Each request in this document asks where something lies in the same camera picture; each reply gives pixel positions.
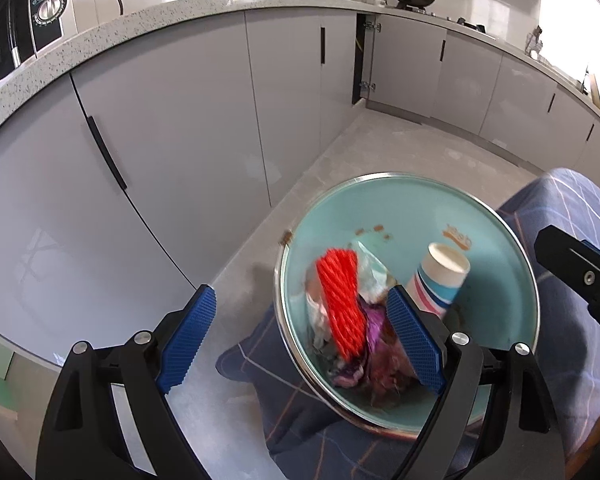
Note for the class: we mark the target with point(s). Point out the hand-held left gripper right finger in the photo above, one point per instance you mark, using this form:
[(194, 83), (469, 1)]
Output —
[(415, 340)]

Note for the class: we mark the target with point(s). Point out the blue plaid tablecloth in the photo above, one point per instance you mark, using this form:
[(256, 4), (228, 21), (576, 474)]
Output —
[(565, 200)]

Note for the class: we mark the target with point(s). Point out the gas stove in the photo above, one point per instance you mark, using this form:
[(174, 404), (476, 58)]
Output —
[(472, 25)]

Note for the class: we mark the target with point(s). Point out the grey speckled countertop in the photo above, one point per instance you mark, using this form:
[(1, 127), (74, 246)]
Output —
[(130, 17)]

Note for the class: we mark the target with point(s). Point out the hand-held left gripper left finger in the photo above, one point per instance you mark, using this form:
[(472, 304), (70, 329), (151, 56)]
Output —
[(187, 345)]

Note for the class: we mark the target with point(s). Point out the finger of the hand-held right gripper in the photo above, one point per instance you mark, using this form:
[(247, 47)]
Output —
[(570, 260)]

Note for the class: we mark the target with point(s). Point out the grey base cabinets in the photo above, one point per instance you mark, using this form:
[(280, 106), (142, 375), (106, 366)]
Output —
[(180, 110)]

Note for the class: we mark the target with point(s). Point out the leaning cutting board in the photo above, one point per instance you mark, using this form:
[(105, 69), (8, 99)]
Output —
[(596, 92)]

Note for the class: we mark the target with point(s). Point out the striped paper cup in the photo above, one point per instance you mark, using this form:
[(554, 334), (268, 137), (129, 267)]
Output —
[(440, 280)]

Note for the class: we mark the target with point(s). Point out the red foam fruit net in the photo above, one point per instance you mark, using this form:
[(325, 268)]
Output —
[(342, 300)]

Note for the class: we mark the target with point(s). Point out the clear plastic bag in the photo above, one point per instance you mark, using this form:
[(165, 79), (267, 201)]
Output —
[(375, 270)]

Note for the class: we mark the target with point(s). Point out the teal cartoon print bin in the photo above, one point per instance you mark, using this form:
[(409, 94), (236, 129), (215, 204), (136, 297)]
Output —
[(405, 205)]

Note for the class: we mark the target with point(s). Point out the microwave oven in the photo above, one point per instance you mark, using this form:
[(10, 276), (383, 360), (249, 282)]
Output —
[(10, 10)]

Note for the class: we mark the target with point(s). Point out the purple wrapper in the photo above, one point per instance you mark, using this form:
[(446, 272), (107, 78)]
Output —
[(375, 330)]

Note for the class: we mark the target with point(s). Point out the utensil holder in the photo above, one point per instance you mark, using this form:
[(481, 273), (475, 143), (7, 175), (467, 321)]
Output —
[(535, 42)]

